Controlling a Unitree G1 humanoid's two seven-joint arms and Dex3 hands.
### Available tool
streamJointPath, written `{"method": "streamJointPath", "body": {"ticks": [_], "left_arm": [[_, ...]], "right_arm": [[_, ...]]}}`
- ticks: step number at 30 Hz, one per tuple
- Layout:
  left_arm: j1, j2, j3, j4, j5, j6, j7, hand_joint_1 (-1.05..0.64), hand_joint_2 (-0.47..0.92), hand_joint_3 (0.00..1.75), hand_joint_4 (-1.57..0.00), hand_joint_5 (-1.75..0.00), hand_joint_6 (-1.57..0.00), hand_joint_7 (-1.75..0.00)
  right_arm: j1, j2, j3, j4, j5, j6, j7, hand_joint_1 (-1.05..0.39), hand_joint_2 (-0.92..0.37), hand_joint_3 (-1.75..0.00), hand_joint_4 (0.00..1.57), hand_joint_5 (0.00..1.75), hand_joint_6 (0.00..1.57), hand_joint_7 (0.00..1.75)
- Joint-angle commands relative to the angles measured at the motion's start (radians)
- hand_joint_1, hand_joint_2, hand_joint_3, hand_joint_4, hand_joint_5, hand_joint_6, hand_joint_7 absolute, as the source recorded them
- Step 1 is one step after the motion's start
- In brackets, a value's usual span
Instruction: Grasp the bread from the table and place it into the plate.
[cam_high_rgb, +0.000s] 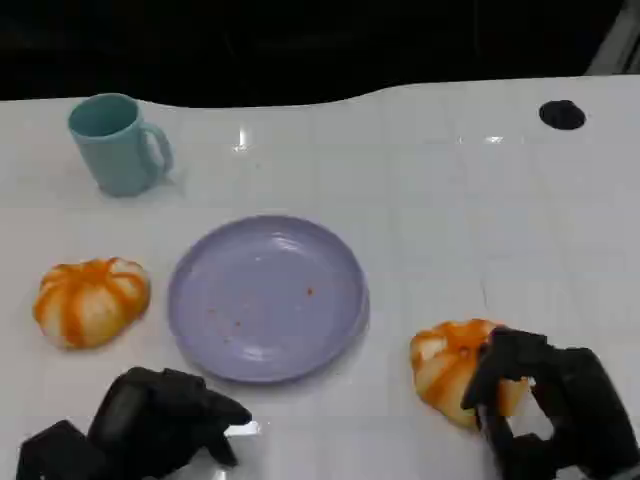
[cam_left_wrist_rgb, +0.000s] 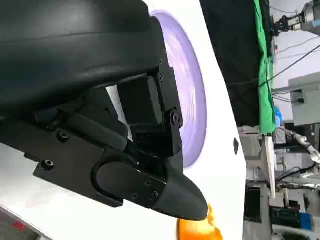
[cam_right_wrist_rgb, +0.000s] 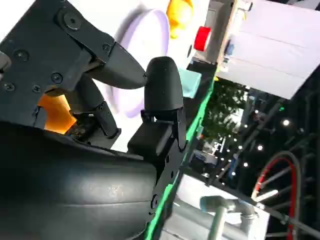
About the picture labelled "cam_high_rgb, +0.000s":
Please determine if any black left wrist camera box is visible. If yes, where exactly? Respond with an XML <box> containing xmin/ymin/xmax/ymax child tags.
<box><xmin>15</xmin><ymin>419</ymin><xmax>109</xmax><ymax>480</ymax></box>

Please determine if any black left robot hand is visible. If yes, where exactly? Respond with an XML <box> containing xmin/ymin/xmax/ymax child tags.
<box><xmin>87</xmin><ymin>366</ymin><xmax>253</xmax><ymax>480</ymax></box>

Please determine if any lilac plate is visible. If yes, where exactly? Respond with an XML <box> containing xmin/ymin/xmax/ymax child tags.
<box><xmin>166</xmin><ymin>214</ymin><xmax>371</xmax><ymax>385</ymax></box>

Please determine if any black table cable grommet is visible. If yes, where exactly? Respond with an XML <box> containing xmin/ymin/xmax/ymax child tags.
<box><xmin>538</xmin><ymin>99</ymin><xmax>587</xmax><ymax>132</ymax></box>

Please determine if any orange and white bread roll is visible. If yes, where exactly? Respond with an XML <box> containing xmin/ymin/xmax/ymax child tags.
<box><xmin>32</xmin><ymin>257</ymin><xmax>152</xmax><ymax>350</ymax></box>
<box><xmin>410</xmin><ymin>318</ymin><xmax>531</xmax><ymax>429</ymax></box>

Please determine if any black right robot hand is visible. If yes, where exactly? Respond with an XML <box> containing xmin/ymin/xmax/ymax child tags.
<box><xmin>460</xmin><ymin>326</ymin><xmax>635</xmax><ymax>480</ymax></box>

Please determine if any grey metal frame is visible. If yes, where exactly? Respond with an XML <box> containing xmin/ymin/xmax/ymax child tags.
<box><xmin>585</xmin><ymin>0</ymin><xmax>640</xmax><ymax>76</ymax></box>

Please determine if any pale green mug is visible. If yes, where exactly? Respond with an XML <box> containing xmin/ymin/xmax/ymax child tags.
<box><xmin>67</xmin><ymin>93</ymin><xmax>175</xmax><ymax>198</ymax></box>

